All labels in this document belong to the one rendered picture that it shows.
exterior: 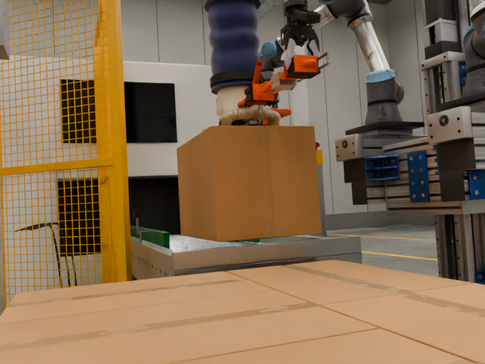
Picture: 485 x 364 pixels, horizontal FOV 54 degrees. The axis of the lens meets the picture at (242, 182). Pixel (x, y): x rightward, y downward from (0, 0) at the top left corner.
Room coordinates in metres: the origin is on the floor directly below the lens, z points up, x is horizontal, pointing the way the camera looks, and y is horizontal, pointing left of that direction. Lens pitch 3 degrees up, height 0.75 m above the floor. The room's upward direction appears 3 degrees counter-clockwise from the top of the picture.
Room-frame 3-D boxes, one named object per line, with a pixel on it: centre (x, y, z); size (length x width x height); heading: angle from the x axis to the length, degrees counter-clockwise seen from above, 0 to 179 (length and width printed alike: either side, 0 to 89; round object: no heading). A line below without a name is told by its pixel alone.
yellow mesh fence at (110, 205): (3.17, 0.91, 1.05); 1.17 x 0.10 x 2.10; 20
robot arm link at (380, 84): (1.93, -0.59, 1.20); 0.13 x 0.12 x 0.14; 150
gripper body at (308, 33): (1.44, -0.19, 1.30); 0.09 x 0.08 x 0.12; 19
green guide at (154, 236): (2.99, 0.68, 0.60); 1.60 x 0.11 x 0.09; 20
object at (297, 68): (1.42, -0.19, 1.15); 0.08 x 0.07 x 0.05; 19
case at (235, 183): (1.96, 0.01, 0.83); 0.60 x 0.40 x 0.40; 19
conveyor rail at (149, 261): (2.63, 0.62, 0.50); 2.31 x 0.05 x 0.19; 20
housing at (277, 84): (1.54, -0.15, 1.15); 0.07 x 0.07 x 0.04; 19
